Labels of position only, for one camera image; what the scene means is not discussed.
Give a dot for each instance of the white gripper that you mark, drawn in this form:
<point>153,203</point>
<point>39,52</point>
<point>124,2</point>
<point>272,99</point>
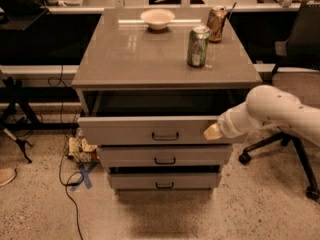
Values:
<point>226,126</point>

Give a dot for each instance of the grey top drawer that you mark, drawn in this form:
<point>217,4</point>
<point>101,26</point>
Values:
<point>172,117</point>

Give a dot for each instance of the grey drawer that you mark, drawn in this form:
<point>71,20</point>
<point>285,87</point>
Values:
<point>164,181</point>
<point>143,156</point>
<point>172,117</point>

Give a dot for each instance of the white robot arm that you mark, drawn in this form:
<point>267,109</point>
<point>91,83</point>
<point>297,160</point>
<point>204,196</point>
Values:
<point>266,106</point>

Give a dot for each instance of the grey drawer cabinet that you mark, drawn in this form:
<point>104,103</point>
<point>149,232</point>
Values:
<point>124,55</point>

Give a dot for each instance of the grey middle drawer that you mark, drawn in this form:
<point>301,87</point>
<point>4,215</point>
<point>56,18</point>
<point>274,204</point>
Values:
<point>143,156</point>

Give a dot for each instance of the grey bottom drawer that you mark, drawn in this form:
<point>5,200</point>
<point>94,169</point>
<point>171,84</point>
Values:
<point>164,181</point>

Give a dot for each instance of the green soda can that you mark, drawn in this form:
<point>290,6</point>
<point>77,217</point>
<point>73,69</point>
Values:
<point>197,46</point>

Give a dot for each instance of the black office chair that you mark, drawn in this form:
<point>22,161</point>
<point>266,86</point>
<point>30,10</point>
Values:
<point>295,72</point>

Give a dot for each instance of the white bowl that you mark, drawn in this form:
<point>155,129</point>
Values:
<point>157,19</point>

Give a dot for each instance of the snack bags on floor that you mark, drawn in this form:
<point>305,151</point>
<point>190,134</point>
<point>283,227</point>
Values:
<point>80,150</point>

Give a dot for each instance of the blue tape cross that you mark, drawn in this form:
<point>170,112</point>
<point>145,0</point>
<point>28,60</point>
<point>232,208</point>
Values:
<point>84,178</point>

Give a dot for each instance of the black tripod stand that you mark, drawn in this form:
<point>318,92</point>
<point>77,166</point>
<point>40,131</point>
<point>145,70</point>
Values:
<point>19,115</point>

